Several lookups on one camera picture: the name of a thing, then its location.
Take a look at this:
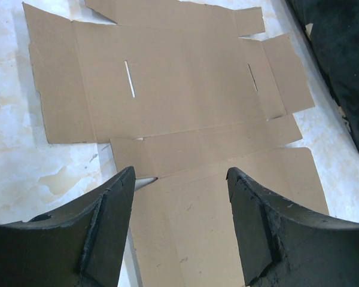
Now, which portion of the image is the black floral plush pillow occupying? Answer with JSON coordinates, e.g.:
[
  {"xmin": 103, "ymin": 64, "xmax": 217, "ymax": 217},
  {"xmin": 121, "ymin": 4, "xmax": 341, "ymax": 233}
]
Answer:
[{"xmin": 288, "ymin": 1, "xmax": 359, "ymax": 152}]

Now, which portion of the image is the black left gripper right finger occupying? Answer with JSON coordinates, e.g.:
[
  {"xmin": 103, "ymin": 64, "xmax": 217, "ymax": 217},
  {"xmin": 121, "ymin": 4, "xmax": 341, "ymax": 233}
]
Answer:
[{"xmin": 226, "ymin": 167, "xmax": 359, "ymax": 286}]

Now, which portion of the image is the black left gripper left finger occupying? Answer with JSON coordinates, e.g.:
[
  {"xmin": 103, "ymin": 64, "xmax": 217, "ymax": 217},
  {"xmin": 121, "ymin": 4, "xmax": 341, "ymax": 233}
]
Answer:
[{"xmin": 0, "ymin": 167, "xmax": 136, "ymax": 286}]

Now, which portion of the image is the brown cardboard box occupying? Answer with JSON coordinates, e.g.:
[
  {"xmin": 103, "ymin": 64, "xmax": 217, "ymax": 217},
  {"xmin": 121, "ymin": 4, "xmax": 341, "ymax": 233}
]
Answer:
[{"xmin": 23, "ymin": 1, "xmax": 328, "ymax": 286}]

